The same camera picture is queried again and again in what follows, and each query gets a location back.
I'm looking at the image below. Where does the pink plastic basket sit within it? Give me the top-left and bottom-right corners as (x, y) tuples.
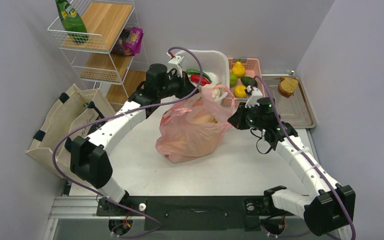
(228, 57), (261, 107)

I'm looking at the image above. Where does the long green chili pepper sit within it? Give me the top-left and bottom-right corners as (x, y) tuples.
(186, 68), (212, 83)

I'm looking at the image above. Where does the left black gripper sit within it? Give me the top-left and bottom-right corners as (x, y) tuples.
(157, 70), (199, 100)

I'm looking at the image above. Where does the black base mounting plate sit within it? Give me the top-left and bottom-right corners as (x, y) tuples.
(95, 195), (296, 232)

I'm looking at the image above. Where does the white plastic tub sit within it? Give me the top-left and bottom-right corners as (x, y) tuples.
(175, 49), (230, 88)

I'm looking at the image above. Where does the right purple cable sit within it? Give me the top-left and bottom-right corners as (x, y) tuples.
(252, 75), (357, 240)

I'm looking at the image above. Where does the green glass bottle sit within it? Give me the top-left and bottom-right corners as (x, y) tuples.
(55, 0), (89, 44)

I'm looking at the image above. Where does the slice of bread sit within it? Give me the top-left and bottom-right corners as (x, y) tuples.
(278, 77), (300, 98)

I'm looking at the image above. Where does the beige canvas tote bag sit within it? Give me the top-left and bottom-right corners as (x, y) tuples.
(26, 84), (116, 177)

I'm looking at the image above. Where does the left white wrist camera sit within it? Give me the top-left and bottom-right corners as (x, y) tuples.
(167, 53), (187, 77)

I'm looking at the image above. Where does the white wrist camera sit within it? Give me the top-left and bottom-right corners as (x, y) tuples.
(167, 53), (187, 77)
(245, 85), (263, 109)

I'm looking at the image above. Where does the purple snack packet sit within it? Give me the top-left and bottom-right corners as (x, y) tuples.
(111, 27), (144, 56)

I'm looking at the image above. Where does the white wire wooden shelf rack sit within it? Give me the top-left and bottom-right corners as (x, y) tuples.
(47, 0), (149, 111)

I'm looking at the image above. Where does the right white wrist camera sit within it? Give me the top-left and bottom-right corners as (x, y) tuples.
(245, 85), (263, 109)

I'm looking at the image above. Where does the white cauliflower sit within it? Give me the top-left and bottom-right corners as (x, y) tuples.
(211, 85), (221, 100)

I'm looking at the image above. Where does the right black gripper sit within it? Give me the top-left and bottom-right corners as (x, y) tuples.
(229, 102), (266, 131)

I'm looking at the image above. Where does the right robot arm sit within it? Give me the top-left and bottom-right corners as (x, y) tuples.
(228, 97), (356, 236)

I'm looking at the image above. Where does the yellow pear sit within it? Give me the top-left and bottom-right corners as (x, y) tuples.
(231, 61), (246, 78)

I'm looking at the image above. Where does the red chili pepper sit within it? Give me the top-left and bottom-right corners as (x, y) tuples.
(189, 74), (212, 86)

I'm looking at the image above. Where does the yellow lemon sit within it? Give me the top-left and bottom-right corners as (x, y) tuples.
(233, 85), (248, 99)

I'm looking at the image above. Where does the dark green avocado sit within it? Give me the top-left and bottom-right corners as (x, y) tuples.
(240, 76), (258, 88)

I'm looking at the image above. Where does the metal tray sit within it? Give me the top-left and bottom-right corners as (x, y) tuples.
(262, 75), (316, 129)

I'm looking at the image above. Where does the purple cable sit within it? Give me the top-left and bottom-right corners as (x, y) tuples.
(252, 75), (357, 240)
(52, 46), (204, 239)

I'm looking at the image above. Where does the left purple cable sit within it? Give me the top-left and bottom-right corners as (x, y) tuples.
(52, 46), (204, 239)

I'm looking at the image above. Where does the green lime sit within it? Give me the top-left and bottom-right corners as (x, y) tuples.
(229, 72), (238, 88)

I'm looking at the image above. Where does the yellow food inside bag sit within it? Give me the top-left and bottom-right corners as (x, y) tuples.
(190, 113), (217, 125)

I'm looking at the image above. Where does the pink plastic grocery bag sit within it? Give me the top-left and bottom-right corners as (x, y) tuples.
(155, 84), (236, 163)

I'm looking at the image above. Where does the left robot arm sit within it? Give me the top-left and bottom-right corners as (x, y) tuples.
(70, 63), (198, 215)

